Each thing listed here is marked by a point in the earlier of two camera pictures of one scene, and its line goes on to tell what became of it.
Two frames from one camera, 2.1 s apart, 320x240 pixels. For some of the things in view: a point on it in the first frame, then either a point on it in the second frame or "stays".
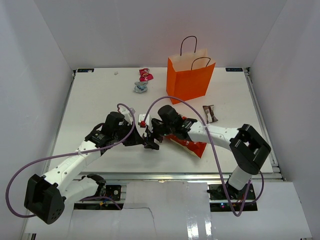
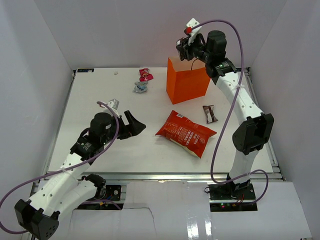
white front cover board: (179, 210) stays
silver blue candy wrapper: (140, 87) stays
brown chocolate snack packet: (210, 117) stays
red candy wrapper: (144, 75) stays
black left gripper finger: (134, 138) → (135, 127)
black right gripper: (150, 139) → (186, 53)
